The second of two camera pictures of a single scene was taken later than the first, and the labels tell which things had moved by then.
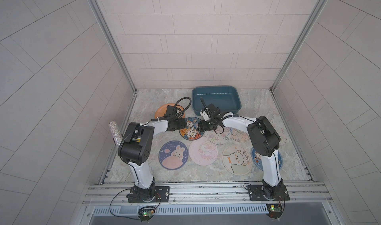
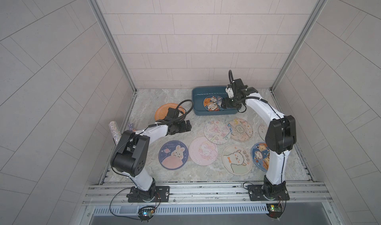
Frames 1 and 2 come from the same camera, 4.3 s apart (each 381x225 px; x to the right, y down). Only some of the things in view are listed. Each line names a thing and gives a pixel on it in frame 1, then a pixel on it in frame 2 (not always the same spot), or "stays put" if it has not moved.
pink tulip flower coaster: x=238 y=135 stays put
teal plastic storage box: x=225 y=97 stays put
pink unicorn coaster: x=203 y=152 stays put
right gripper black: x=202 y=126 → x=226 y=103
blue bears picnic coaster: x=191 y=132 → x=213 y=103
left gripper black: x=182 y=124 stays put
